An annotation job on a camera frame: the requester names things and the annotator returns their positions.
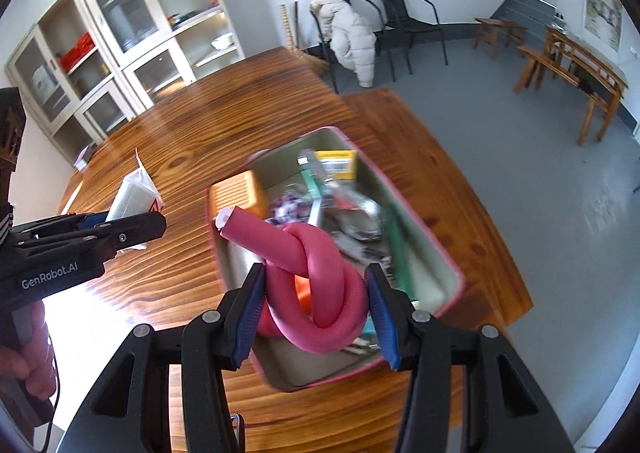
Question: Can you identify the white gauze roll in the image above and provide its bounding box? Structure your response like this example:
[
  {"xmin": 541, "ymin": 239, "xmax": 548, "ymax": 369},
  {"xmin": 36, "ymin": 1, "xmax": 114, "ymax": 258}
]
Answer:
[{"xmin": 105, "ymin": 152, "xmax": 164, "ymax": 222}]

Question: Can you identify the light orange duck cube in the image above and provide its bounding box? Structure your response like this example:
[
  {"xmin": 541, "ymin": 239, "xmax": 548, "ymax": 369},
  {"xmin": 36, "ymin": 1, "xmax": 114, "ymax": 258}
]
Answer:
[{"xmin": 208, "ymin": 171, "xmax": 268, "ymax": 219}]

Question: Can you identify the leopard print fluffy pouch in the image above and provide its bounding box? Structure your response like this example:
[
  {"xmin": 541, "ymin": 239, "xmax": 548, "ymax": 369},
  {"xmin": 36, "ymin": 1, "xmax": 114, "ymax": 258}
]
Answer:
[{"xmin": 267, "ymin": 190, "xmax": 312, "ymax": 227}]

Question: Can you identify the bright orange toy cube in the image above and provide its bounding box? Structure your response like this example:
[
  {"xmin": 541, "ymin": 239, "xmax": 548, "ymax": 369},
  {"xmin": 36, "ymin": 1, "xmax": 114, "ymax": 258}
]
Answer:
[{"xmin": 294, "ymin": 275, "xmax": 312, "ymax": 315}]

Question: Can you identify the white green toothpaste tube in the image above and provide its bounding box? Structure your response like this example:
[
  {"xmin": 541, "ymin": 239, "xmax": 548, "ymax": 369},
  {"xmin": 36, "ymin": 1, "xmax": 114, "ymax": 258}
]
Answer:
[{"xmin": 297, "ymin": 153, "xmax": 323, "ymax": 228}]

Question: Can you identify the pink knotted foam roller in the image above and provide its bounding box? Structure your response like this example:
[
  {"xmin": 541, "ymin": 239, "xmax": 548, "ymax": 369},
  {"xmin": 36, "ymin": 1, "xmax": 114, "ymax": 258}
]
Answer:
[{"xmin": 215, "ymin": 207, "xmax": 369, "ymax": 355}]

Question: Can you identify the silver metal clamp tool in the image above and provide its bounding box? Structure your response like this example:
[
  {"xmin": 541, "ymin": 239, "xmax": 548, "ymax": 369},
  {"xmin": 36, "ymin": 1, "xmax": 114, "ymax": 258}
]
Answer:
[{"xmin": 331, "ymin": 183, "xmax": 382, "ymax": 242}]

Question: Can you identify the yellow cardboard box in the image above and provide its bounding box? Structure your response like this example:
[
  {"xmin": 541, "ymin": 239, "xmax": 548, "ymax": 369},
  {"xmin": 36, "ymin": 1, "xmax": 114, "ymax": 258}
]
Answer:
[{"xmin": 314, "ymin": 150, "xmax": 357, "ymax": 181}]

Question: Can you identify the person's left hand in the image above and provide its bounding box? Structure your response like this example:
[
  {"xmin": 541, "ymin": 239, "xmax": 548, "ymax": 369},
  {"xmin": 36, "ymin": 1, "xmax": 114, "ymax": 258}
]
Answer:
[{"xmin": 0, "ymin": 301, "xmax": 56, "ymax": 401}]

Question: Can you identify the pink card deck box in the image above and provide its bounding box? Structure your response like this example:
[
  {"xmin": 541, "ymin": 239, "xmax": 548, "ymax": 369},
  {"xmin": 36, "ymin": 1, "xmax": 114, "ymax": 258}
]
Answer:
[{"xmin": 74, "ymin": 143, "xmax": 96, "ymax": 171}]

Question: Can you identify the pink storage bin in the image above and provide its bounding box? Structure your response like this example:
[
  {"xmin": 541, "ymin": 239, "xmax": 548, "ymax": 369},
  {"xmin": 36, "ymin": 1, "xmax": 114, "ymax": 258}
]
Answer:
[{"xmin": 208, "ymin": 127, "xmax": 464, "ymax": 392}]

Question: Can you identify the white bowl on shelf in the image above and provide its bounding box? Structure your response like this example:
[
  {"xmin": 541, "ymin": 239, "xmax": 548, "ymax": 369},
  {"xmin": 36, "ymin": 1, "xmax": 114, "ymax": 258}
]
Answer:
[{"xmin": 210, "ymin": 31, "xmax": 234, "ymax": 51}]

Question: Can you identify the white glass door cabinet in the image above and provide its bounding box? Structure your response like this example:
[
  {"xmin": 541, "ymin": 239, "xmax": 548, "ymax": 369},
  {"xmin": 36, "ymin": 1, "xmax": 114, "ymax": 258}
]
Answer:
[{"xmin": 6, "ymin": 0, "xmax": 244, "ymax": 161}]

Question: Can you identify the black metal chair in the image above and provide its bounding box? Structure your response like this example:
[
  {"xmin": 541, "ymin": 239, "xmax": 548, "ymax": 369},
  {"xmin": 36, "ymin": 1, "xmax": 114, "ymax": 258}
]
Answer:
[
  {"xmin": 380, "ymin": 0, "xmax": 449, "ymax": 75},
  {"xmin": 309, "ymin": 0, "xmax": 396, "ymax": 89}
]

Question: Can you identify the wooden measuring stick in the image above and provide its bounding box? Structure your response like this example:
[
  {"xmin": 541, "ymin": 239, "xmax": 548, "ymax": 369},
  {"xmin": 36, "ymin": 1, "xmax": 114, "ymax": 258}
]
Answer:
[{"xmin": 279, "ymin": 4, "xmax": 298, "ymax": 52}]

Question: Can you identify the beige jacket on chair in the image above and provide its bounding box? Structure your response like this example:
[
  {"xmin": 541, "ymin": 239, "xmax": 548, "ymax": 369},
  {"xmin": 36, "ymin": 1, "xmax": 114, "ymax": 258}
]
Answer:
[{"xmin": 310, "ymin": 0, "xmax": 376, "ymax": 88}]

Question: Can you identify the wooden side table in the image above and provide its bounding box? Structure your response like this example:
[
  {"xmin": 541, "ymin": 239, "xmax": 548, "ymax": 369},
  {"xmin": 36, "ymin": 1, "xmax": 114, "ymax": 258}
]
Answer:
[{"xmin": 513, "ymin": 27, "xmax": 628, "ymax": 146}]

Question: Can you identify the small wooden stool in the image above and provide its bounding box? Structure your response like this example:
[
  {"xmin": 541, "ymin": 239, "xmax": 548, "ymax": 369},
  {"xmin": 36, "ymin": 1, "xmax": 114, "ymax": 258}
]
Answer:
[{"xmin": 472, "ymin": 17, "xmax": 527, "ymax": 60}]

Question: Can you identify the framed tree painting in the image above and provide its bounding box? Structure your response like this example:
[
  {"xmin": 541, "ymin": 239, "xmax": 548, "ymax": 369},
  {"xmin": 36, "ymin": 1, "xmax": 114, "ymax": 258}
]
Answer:
[{"xmin": 584, "ymin": 0, "xmax": 624, "ymax": 52}]

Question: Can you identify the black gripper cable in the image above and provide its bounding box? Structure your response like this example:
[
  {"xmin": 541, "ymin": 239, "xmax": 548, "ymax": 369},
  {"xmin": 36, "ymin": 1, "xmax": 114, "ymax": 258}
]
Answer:
[{"xmin": 38, "ymin": 341, "xmax": 63, "ymax": 453}]

